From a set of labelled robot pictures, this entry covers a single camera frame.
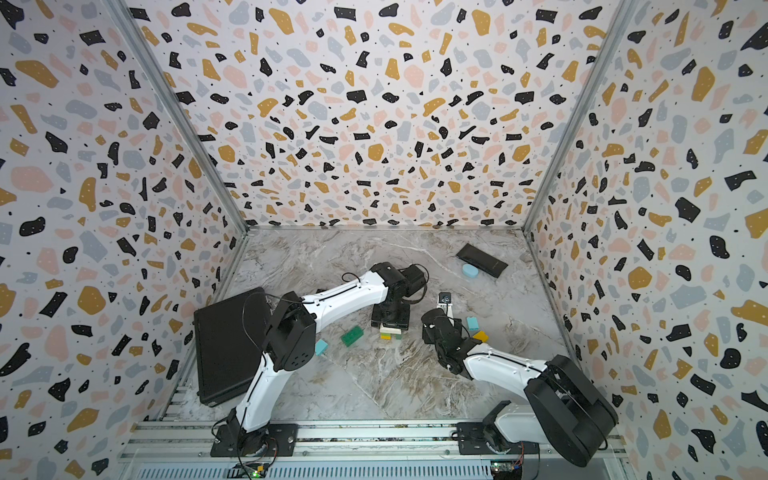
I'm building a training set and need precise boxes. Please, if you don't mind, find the black flat pouch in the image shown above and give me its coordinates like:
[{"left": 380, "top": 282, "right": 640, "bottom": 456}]
[{"left": 456, "top": 243, "right": 508, "bottom": 278}]

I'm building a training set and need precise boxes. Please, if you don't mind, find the black case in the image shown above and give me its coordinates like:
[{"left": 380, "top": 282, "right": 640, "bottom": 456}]
[{"left": 193, "top": 287, "right": 271, "bottom": 407}]

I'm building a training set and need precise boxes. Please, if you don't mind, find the dark green long lego brick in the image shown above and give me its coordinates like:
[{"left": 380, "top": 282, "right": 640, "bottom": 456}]
[{"left": 341, "top": 326, "right": 364, "bottom": 347}]

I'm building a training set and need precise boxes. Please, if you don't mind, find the white long lego brick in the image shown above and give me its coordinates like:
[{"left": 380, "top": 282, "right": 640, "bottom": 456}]
[{"left": 379, "top": 326, "right": 404, "bottom": 335}]

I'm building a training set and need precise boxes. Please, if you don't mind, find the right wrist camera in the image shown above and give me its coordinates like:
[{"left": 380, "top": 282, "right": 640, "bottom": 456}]
[{"left": 437, "top": 291, "right": 453, "bottom": 317}]

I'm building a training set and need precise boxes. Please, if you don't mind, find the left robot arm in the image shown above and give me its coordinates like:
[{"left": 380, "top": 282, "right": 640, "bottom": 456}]
[{"left": 219, "top": 262, "right": 429, "bottom": 453}]

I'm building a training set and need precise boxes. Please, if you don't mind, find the light blue lego brick left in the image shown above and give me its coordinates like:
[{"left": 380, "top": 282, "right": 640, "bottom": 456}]
[{"left": 315, "top": 340, "right": 328, "bottom": 356}]

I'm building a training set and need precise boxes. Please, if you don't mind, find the light blue lego brick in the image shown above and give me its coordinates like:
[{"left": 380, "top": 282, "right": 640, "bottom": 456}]
[
  {"left": 315, "top": 340, "right": 328, "bottom": 356},
  {"left": 467, "top": 317, "right": 480, "bottom": 332}
]

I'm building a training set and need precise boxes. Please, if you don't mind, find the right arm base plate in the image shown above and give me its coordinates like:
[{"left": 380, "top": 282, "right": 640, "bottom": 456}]
[{"left": 451, "top": 422, "right": 540, "bottom": 455}]

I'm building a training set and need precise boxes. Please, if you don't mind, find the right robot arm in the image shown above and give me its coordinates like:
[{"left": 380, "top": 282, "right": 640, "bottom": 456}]
[{"left": 422, "top": 308, "right": 618, "bottom": 467}]

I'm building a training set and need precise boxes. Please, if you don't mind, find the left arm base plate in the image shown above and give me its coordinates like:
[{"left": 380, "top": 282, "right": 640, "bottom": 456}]
[{"left": 210, "top": 423, "right": 299, "bottom": 459}]

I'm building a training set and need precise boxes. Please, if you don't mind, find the aluminium front rail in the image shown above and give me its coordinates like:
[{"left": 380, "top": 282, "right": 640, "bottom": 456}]
[{"left": 118, "top": 420, "right": 635, "bottom": 479}]

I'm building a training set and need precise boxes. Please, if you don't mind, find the yellow lego brick right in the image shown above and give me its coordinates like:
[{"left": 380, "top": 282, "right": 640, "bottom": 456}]
[{"left": 473, "top": 331, "right": 489, "bottom": 343}]

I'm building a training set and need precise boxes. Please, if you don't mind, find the light blue round object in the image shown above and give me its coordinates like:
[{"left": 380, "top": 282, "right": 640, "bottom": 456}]
[{"left": 462, "top": 264, "right": 479, "bottom": 278}]

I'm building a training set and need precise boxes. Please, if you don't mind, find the light blue lego brick right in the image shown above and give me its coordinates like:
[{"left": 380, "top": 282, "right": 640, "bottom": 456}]
[{"left": 467, "top": 317, "right": 480, "bottom": 332}]

